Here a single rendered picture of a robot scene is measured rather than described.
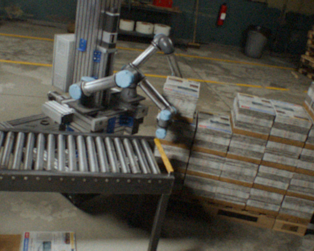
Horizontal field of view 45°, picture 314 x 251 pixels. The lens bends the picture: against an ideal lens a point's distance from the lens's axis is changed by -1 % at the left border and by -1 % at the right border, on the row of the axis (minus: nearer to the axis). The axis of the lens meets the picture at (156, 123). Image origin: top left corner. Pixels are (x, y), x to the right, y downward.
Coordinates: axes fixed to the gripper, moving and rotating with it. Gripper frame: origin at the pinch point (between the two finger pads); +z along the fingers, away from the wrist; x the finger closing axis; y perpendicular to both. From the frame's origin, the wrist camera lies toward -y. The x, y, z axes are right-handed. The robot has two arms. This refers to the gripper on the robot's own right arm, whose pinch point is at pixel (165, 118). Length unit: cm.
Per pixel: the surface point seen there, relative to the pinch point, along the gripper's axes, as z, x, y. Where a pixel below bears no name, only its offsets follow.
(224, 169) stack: 2, -58, -34
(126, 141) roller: -43.3, 22.0, -5.2
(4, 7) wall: 552, 407, -60
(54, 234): -63, 61, -84
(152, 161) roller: -63, 1, -5
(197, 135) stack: 3.5, -28.4, -10.3
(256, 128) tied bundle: 3, -72, 7
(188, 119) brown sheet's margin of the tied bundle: 1.8, -18.1, 2.5
